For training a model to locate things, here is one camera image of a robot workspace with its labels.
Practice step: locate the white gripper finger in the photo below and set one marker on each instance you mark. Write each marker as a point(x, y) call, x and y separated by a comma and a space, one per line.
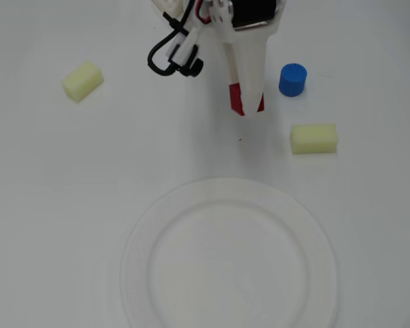
point(232, 68)
point(254, 75)

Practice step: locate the red cube block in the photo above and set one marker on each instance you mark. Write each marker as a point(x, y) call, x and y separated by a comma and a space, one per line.
point(235, 99)

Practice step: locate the blue ribbed cylinder block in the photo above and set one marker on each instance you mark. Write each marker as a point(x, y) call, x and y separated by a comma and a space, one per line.
point(292, 80)

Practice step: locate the pale yellow foam block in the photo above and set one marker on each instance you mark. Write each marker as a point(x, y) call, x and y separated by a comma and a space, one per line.
point(82, 82)
point(314, 138)

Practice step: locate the white round plate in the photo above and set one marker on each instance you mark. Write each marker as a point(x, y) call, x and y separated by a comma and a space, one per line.
point(225, 266)

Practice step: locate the black and white wrist camera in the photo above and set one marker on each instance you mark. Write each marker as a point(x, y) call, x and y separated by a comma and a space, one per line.
point(186, 51)

